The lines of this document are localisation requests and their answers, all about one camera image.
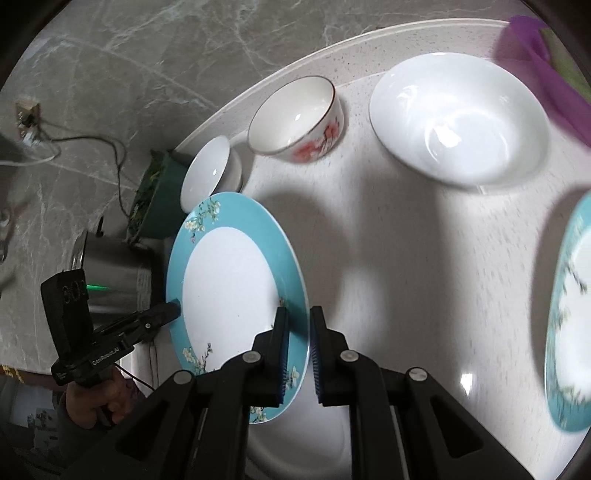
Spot plain white plate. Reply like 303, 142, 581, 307
245, 401, 365, 480

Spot red floral white bowl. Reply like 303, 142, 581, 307
247, 75, 345, 164

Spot teal floral plate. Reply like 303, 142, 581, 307
544, 190, 591, 433
165, 191, 310, 425

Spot leafy greens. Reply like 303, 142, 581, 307
126, 150, 169, 232

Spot white cable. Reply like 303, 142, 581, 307
0, 138, 61, 167

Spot large white bowl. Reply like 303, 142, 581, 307
368, 52, 551, 195

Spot person's left forearm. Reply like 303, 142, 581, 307
0, 369, 93, 480

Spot stainless steel pot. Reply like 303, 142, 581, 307
69, 228, 162, 319

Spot green plastic basin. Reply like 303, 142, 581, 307
124, 148, 192, 252

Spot small white bowl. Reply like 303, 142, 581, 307
180, 136, 244, 214

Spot black cable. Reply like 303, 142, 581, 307
34, 117, 139, 217

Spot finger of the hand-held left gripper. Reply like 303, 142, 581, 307
92, 299, 182, 346

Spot purple plastic bowl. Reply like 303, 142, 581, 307
493, 15, 591, 148

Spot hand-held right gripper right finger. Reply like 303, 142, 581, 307
309, 305, 532, 480

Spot person's left hand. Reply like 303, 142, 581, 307
65, 368, 140, 431

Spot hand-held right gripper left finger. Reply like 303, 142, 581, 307
60, 307, 296, 480

